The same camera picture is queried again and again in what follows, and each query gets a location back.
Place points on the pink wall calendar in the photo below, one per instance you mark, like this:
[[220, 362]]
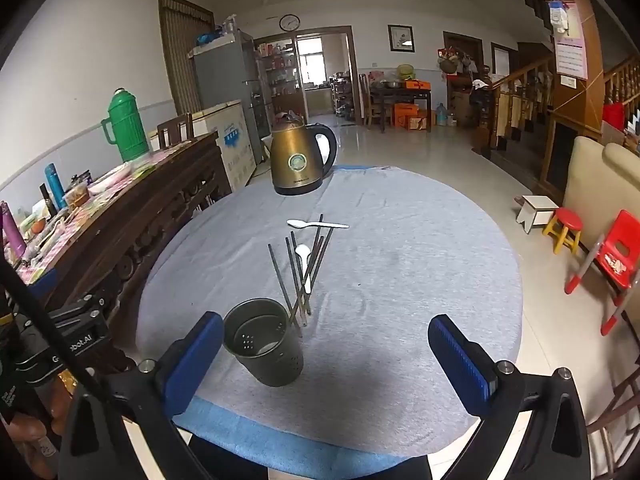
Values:
[[570, 50]]

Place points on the carved dark wooden table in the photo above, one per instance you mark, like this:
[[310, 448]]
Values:
[[150, 200]]

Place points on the person's left hand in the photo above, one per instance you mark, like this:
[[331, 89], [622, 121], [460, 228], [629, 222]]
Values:
[[25, 440]]

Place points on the glass shelf with bottles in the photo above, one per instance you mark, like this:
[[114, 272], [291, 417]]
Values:
[[280, 75]]

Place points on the large orange carton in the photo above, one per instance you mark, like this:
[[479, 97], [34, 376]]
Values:
[[406, 112]]

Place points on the framed wall picture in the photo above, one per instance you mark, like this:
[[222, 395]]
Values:
[[401, 38]]

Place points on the red child chair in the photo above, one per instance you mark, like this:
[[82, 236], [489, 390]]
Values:
[[620, 250]]

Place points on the white chest freezer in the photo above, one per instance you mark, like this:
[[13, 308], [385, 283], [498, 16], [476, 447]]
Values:
[[235, 145]]

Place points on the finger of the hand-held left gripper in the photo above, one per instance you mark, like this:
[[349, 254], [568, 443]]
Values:
[[82, 310]]

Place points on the flat orange box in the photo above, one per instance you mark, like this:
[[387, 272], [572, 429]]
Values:
[[417, 85]]

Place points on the narrow wooden room door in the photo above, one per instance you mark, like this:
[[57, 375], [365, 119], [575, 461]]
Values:
[[502, 60]]

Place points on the round wall clock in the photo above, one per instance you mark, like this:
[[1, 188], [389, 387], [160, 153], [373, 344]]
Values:
[[289, 22]]

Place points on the teal drinking bottle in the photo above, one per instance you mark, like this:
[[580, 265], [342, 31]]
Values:
[[55, 187]]

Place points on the clear plastic jar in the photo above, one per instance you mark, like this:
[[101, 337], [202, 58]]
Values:
[[77, 195]]

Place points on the wooden stair railing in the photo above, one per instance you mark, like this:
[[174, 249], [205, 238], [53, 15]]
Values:
[[520, 80]]

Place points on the red stool with yellow legs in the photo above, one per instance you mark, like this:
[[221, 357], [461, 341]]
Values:
[[567, 220]]

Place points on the small white stool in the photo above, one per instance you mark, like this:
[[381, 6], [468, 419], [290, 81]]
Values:
[[537, 205]]

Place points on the grey refrigerator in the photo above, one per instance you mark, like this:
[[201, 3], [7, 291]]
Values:
[[220, 75]]

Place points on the curved wooden chair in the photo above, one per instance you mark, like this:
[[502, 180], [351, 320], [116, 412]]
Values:
[[600, 427]]

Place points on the dark chopstick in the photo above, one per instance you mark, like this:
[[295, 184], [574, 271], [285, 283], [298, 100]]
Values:
[[317, 240], [322, 252], [280, 280], [299, 267], [292, 277]]

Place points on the green thermos jug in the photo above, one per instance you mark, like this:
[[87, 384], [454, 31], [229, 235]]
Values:
[[127, 125]]

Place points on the bronze electric kettle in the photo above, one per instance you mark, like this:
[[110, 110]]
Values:
[[297, 160]]

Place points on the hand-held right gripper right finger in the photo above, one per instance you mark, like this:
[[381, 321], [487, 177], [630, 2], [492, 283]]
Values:
[[457, 365]]

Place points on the white plastic spoon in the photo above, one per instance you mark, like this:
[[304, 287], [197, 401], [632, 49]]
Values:
[[302, 251], [299, 223]]

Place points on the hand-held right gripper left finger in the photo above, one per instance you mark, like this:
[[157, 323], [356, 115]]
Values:
[[195, 360]]

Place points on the wooden pillar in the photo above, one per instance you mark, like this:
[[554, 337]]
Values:
[[575, 105]]

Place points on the dark wooden chair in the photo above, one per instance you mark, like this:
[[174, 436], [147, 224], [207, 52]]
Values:
[[172, 127]]

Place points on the metal utensil holder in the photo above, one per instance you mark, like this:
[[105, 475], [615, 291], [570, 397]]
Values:
[[280, 360]]

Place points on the beige sofa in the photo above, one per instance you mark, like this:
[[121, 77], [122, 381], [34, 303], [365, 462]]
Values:
[[595, 180]]

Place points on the brown wooden dining table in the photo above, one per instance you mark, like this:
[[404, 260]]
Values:
[[400, 95]]

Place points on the purple drinking bottle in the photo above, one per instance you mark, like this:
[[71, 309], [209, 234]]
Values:
[[12, 232]]

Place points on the blue table cover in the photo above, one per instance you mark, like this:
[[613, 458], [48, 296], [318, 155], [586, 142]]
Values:
[[250, 430]]

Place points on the blue water jug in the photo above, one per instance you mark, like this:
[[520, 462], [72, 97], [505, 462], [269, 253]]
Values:
[[441, 115]]

